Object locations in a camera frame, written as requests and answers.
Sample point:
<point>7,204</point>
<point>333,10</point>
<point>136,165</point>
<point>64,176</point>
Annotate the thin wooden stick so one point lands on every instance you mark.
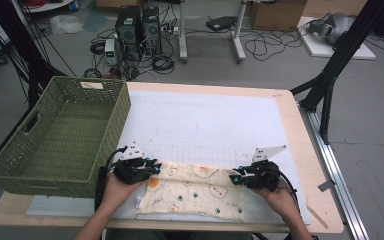
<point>317,216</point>

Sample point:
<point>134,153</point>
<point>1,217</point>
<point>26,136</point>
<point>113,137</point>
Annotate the person's right hand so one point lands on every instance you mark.
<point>278,198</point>

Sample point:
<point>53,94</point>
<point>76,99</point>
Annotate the clear plastic bag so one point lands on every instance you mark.
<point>66,25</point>

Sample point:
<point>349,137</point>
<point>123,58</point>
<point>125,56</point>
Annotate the grey tape piece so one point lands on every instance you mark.
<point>326,185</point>

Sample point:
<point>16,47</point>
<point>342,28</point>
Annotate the green woven basket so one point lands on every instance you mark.
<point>56,133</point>

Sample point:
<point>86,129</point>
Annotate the large cardboard box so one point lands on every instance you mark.
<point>276,15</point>

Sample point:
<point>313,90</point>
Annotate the slim black computer tower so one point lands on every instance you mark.
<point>151,30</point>

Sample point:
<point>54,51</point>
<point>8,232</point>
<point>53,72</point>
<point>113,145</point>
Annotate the black metal stand frame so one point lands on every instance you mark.
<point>30,60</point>
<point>340,56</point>

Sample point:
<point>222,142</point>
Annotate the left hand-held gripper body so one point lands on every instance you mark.
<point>131,166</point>

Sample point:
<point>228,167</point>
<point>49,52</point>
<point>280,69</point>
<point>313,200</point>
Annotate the white grid mat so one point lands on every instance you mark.
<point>200,116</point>

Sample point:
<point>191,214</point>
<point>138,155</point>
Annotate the white power supply box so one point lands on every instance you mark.
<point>110,51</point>

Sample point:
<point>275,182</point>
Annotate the large black computer tower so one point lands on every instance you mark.
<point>128,33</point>

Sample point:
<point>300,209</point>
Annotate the cream printed cloth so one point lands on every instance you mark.
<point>193,193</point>

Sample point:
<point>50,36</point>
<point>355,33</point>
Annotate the aluminium rail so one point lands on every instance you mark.
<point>333,160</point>

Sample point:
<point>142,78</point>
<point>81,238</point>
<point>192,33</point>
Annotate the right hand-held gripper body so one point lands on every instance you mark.
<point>263,175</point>

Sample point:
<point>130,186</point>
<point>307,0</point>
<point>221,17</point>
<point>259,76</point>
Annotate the person's dark pants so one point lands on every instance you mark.
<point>180,235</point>

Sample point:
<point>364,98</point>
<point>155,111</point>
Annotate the white desk leg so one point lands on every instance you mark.
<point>182,33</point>
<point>238,36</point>

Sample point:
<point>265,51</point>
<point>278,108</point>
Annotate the white floor board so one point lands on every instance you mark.
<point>320,48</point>

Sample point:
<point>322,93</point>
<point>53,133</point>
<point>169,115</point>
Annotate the grey helmet device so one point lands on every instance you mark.
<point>333,28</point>

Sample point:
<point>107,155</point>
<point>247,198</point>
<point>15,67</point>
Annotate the black flat device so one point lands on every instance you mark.
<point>221,23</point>

